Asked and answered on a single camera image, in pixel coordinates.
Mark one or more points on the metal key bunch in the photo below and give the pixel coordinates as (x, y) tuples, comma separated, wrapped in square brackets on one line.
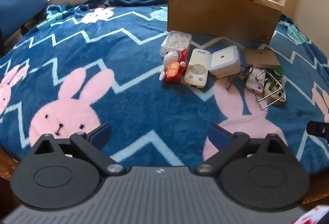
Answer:
[(240, 75)]

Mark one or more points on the gold box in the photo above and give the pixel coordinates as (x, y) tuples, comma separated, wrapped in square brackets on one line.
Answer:
[(262, 57)]

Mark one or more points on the white square box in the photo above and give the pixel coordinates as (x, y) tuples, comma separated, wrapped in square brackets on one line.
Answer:
[(224, 59)]

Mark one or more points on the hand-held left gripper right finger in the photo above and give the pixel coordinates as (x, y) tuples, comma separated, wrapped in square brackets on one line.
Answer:
[(218, 136)]

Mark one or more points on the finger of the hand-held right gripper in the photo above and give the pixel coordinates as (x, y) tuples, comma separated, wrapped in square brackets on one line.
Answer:
[(318, 129)]

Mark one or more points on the brown hair claw clip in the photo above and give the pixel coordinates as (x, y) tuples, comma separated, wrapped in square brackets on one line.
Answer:
[(264, 102)]

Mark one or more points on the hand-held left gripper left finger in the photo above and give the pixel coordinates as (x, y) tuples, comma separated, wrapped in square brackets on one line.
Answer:
[(99, 135)]

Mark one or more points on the white plug adapter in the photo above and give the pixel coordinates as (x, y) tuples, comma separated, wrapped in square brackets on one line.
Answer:
[(272, 91)]

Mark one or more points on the red and white cat figurine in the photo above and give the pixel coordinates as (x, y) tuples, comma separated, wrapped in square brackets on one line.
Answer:
[(173, 67)]

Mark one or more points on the green capped small bottle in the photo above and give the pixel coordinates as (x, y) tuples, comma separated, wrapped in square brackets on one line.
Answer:
[(279, 72)]

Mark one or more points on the blue bunny printed blanket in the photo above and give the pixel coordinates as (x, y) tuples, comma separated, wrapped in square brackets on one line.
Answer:
[(144, 111)]

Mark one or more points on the red and white printed cloth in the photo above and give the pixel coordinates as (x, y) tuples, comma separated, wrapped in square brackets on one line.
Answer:
[(313, 216)]

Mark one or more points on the brown cardboard box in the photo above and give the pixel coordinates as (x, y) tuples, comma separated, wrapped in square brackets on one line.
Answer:
[(221, 16)]

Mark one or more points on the white thermostat remote control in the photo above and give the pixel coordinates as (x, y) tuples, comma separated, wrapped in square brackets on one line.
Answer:
[(197, 70)]

